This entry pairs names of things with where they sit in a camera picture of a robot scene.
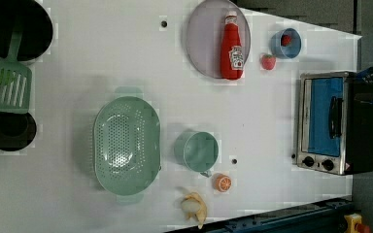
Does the grey round plate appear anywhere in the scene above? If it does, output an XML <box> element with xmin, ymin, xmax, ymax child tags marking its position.
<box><xmin>186</xmin><ymin>0</ymin><xmax>251</xmax><ymax>79</ymax></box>

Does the blue small bowl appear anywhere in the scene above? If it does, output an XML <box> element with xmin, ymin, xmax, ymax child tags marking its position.
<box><xmin>270</xmin><ymin>28</ymin><xmax>302</xmax><ymax>59</ymax></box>

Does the strawberry on table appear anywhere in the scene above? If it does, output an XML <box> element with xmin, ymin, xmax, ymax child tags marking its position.
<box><xmin>260</xmin><ymin>54</ymin><xmax>276</xmax><ymax>70</ymax></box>

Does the small black pot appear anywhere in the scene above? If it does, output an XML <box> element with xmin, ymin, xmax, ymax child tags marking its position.
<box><xmin>0</xmin><ymin>112</ymin><xmax>37</xmax><ymax>151</ymax></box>

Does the silver black toaster oven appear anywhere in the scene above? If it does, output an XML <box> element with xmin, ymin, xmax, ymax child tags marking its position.
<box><xmin>296</xmin><ymin>72</ymin><xmax>373</xmax><ymax>176</ymax></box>

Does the peeled banana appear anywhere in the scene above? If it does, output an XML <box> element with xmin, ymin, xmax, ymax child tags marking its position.
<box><xmin>181</xmin><ymin>192</ymin><xmax>208</xmax><ymax>229</ymax></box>

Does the green perforated colander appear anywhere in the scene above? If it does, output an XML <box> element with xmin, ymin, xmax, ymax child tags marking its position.
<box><xmin>92</xmin><ymin>86</ymin><xmax>161</xmax><ymax>205</ymax></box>

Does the orange half slice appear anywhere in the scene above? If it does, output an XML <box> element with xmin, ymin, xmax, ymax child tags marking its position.
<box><xmin>215</xmin><ymin>174</ymin><xmax>232</xmax><ymax>192</ymax></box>

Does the green mug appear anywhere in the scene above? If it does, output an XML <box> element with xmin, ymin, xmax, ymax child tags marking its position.
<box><xmin>174</xmin><ymin>131</ymin><xmax>219</xmax><ymax>178</ymax></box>

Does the large black pot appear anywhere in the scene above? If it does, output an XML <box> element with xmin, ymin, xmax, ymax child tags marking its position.
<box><xmin>0</xmin><ymin>0</ymin><xmax>53</xmax><ymax>61</ymax></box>

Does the strawberry inside blue bowl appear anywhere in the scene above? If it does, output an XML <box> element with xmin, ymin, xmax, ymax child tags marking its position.
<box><xmin>281</xmin><ymin>35</ymin><xmax>291</xmax><ymax>47</ymax></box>

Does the yellow red emergency button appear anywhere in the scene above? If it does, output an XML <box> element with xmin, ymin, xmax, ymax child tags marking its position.
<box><xmin>344</xmin><ymin>214</ymin><xmax>372</xmax><ymax>233</ymax></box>

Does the red ketchup bottle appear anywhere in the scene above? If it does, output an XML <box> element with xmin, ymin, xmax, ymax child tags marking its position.
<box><xmin>220</xmin><ymin>11</ymin><xmax>245</xmax><ymax>81</ymax></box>

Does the green slotted spatula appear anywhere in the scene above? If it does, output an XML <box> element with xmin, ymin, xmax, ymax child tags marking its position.
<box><xmin>0</xmin><ymin>29</ymin><xmax>32</xmax><ymax>114</ymax></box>

